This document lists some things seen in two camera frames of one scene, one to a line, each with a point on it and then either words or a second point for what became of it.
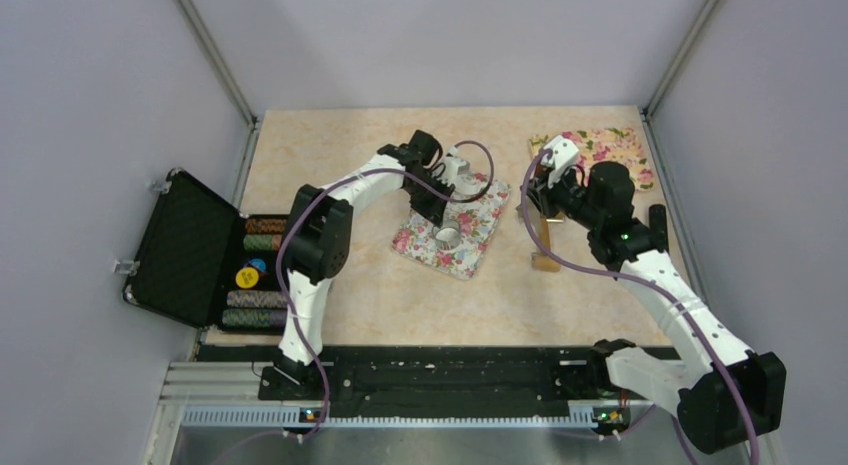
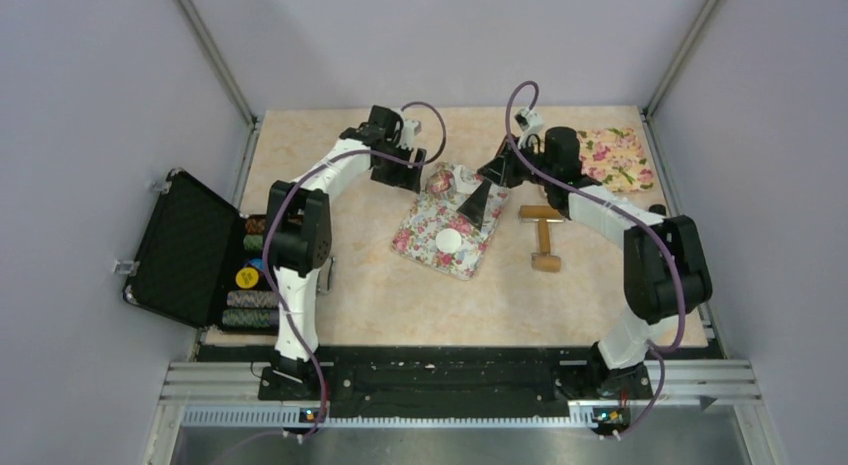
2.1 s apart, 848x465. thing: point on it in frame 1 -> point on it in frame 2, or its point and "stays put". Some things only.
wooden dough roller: (541, 261) stays put
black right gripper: (544, 194) -> (504, 167)
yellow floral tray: (616, 145) stays put
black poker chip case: (203, 261) stays put
